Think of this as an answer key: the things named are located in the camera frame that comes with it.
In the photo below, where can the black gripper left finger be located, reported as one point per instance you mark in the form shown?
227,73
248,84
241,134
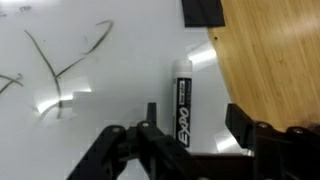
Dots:
143,153

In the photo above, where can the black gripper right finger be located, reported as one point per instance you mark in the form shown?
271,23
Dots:
283,153

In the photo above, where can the black dry-erase marker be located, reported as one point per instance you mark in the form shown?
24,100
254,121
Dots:
182,100

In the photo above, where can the white paper sheet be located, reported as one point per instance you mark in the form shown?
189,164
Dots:
133,66

